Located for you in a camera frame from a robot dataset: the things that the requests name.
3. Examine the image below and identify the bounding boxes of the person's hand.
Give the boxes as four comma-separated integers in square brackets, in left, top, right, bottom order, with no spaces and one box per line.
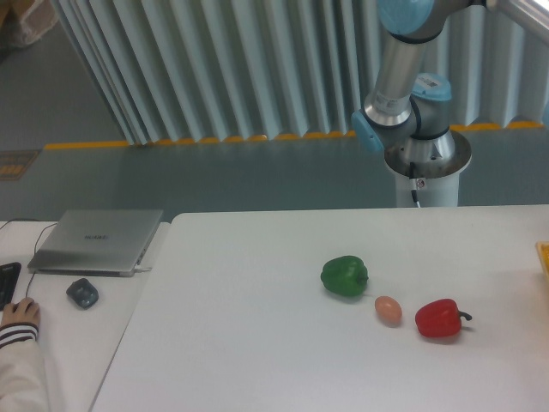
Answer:
[1,297,41,343]

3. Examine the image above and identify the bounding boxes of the white folding partition screen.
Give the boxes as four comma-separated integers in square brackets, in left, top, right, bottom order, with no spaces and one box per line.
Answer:
[54,1,548,144]

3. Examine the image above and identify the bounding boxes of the black laptop cable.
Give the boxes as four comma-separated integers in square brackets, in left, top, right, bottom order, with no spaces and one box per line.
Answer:
[0,219,59,301]

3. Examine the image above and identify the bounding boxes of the green bell pepper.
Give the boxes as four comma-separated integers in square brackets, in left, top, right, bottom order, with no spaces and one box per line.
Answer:
[320,256,369,297]

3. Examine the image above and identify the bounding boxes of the silver closed laptop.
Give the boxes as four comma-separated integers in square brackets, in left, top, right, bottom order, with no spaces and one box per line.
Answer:
[27,209,163,277]

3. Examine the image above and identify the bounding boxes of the dark grey computer mouse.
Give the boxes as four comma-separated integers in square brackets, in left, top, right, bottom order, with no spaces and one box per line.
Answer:
[66,278,100,310]

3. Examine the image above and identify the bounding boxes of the white striped sleeve forearm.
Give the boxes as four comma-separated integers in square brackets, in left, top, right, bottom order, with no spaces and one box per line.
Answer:
[1,323,51,411]

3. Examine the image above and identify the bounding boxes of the yellow basket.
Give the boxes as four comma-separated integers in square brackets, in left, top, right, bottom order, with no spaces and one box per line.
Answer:
[535,241,549,278]

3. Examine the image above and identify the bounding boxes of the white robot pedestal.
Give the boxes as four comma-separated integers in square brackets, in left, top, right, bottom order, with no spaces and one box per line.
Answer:
[384,130,472,208]

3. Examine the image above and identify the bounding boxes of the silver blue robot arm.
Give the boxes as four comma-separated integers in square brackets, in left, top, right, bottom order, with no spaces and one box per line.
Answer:
[352,1,548,152]

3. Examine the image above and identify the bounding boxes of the black keyboard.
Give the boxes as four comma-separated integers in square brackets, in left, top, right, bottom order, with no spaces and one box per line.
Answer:
[0,262,21,311]

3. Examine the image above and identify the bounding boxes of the brown egg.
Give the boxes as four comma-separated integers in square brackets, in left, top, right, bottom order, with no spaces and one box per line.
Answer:
[374,296,402,326]

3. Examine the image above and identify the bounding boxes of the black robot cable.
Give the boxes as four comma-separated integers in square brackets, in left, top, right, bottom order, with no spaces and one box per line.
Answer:
[408,161,424,209]

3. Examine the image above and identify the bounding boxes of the red bell pepper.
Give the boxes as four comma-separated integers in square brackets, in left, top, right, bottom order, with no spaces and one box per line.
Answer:
[415,299,473,338]

